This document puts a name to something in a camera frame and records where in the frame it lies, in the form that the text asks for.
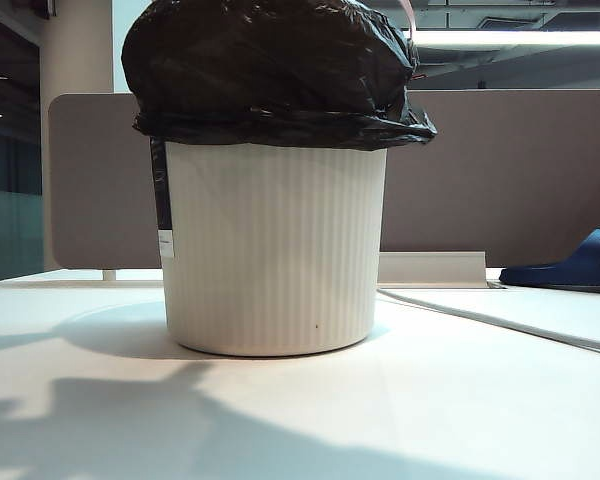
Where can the black garbage bag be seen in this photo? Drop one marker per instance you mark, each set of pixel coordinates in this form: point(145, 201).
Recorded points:
point(260, 75)

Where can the white ribbed trash can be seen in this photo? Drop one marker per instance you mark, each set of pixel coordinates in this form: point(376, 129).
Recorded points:
point(280, 250)

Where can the black and white label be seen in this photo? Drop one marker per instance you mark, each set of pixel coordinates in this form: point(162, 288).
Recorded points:
point(161, 190)

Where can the grey-brown desk divider panel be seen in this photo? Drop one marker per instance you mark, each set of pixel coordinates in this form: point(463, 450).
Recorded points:
point(480, 175)

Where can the dark blue slipper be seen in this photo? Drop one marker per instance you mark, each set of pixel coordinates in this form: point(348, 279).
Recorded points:
point(580, 260)

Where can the white ceiling light strip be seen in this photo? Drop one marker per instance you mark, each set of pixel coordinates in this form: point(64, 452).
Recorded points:
point(505, 38)

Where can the white divider bracket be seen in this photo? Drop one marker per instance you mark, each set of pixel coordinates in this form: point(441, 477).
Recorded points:
point(109, 275)

